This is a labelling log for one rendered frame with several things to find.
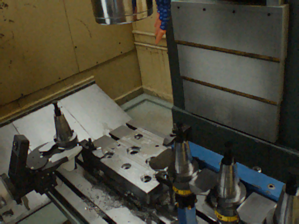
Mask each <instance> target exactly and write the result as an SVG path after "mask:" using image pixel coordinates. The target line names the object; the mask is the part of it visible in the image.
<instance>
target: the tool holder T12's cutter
mask: <svg viewBox="0 0 299 224"><path fill-rule="evenodd" d="M175 200H176V202H177V207H179V208H180V209H183V208H187V210H190V209H192V208H193V207H194V203H197V198H196V194H193V193H192V195H190V196H188V197H183V196H180V195H179V194H177V193H175Z"/></svg>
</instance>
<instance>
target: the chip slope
mask: <svg viewBox="0 0 299 224"><path fill-rule="evenodd" d="M54 100H58V103H57V104H58V107H59V108H60V110H61V111H62V112H63V113H64V115H65V117H66V120H67V122H68V123H69V125H70V127H71V128H72V129H74V133H76V132H77V136H78V140H79V141H82V140H84V139H87V140H88V138H91V140H92V141H94V140H96V139H97V138H100V137H101V136H103V135H104V134H106V135H107V136H109V137H110V135H109V132H110V131H112V130H114V129H116V128H117V127H119V126H121V125H124V126H126V122H128V121H130V120H131V119H132V118H131V117H130V116H129V115H128V114H127V113H126V112H124V110H122V109H121V108H120V107H119V106H118V105H117V104H116V103H115V102H114V100H112V99H111V98H110V97H109V96H108V95H107V94H106V93H105V92H104V91H103V90H102V89H101V88H100V87H99V86H98V85H97V84H96V83H95V80H92V81H90V82H88V83H86V84H84V85H81V86H79V87H76V88H74V89H72V90H69V91H68V92H67V93H64V94H62V95H60V96H57V97H55V98H53V99H51V100H49V101H46V102H44V103H42V104H39V105H38V106H35V107H33V108H30V109H28V110H26V111H24V112H22V113H20V114H18V115H16V116H14V117H12V118H10V119H7V120H5V121H3V122H1V123H0V175H1V174H3V173H6V174H7V175H8V170H9V164H10V158H11V152H12V146H13V145H12V142H13V138H14V135H24V136H25V137H26V138H27V139H28V140H29V141H30V143H29V151H28V154H29V153H30V152H31V151H32V150H33V149H35V148H36V147H38V146H40V145H42V144H44V143H46V142H50V141H53V140H54V139H53V138H54V135H55V134H56V133H55V125H54V116H53V114H54V105H53V104H52V101H54ZM126 127H128V126H126ZM8 177H9V176H8ZM9 178H10V177H9ZM21 200H22V203H21V204H20V205H18V204H17V203H16V201H14V200H13V203H11V204H9V205H8V206H6V207H4V208H3V209H1V210H0V215H1V214H2V213H4V212H5V211H7V210H9V209H11V210H12V211H13V213H14V214H13V215H14V216H12V217H10V216H7V217H5V216H3V217H4V219H3V221H4V222H5V224H17V223H19V222H20V221H22V220H24V219H26V218H27V217H28V216H30V215H31V214H34V213H35V212H37V211H38V210H39V209H42V208H43V207H45V206H46V205H48V204H49V203H52V201H51V200H50V199H49V198H48V196H46V195H45V194H44V195H42V196H41V195H40V194H39V193H36V192H35V190H33V191H31V192H30V193H28V194H27V195H26V196H24V197H22V198H21Z"/></svg>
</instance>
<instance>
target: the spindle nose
mask: <svg viewBox="0 0 299 224"><path fill-rule="evenodd" d="M91 5H92V10H93V16H94V17H95V22H96V23H97V24H99V25H117V24H122V23H130V22H135V21H138V20H141V19H146V18H148V17H150V16H151V15H152V14H153V8H152V7H153V1H152V0H91Z"/></svg>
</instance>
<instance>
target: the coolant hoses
mask: <svg viewBox="0 0 299 224"><path fill-rule="evenodd" d="M155 1H156V5H157V9H158V10H157V16H156V19H155V24H154V27H156V30H155V35H156V36H157V37H156V40H155V44H158V42H159V40H160V39H161V37H162V36H163V35H164V34H165V33H166V31H165V30H167V25H168V24H169V23H168V22H169V20H170V19H169V17H170V15H171V14H170V12H171V9H170V8H171V4H170V3H171V0H155Z"/></svg>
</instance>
